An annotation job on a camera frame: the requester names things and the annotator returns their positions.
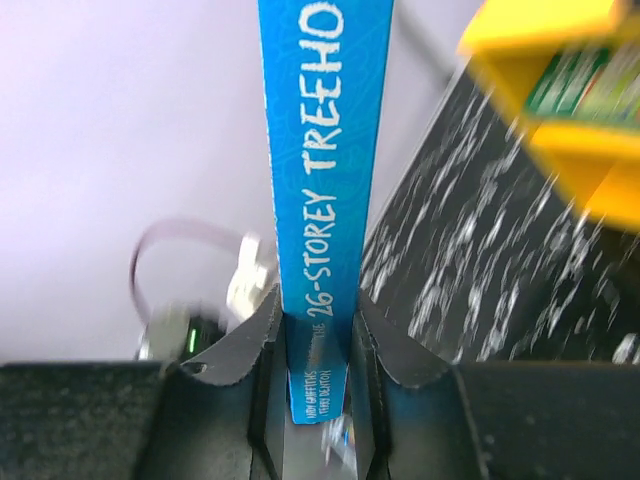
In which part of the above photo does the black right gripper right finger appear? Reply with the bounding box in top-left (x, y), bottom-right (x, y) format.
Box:
top-left (349, 295), bottom-right (639, 479)

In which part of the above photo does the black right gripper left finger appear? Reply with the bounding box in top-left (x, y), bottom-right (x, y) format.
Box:
top-left (1, 291), bottom-right (286, 479)

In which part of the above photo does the blue Treehouse book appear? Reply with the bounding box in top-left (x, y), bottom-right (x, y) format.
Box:
top-left (258, 1), bottom-right (393, 424)

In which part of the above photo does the green 104-Storey Treehouse book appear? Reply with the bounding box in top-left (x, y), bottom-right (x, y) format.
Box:
top-left (525, 43), bottom-right (639, 129)

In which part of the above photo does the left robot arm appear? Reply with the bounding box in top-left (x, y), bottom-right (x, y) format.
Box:
top-left (134, 304), bottom-right (228, 363)

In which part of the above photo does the yellow wooden shelf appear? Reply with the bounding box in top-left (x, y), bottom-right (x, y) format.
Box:
top-left (459, 1), bottom-right (639, 232)

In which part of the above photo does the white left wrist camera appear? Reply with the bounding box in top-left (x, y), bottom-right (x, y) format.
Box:
top-left (226, 233), bottom-right (279, 322)

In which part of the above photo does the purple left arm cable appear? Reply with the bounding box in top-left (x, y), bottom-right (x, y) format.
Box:
top-left (130, 217), bottom-right (246, 321)

